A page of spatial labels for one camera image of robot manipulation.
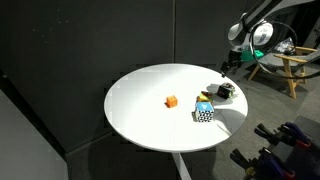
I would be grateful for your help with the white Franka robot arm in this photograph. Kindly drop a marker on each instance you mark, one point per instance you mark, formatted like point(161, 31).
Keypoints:
point(256, 23)

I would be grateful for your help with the blue soft number cube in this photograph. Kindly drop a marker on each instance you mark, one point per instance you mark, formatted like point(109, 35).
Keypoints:
point(204, 112)

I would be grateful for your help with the small orange cube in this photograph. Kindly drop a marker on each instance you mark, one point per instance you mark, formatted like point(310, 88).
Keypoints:
point(171, 101)

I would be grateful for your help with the white table base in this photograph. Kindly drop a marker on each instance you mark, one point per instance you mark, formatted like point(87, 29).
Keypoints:
point(181, 166)

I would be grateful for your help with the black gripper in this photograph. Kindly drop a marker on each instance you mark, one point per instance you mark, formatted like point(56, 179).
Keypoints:
point(233, 57)

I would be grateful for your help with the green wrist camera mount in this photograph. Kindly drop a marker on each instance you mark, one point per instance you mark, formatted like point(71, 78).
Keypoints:
point(250, 55)

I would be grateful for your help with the wooden chair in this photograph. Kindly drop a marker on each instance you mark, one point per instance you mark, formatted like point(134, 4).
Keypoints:
point(289, 68)

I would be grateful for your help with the clear plastic bag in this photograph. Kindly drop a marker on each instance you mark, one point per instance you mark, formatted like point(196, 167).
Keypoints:
point(285, 45)

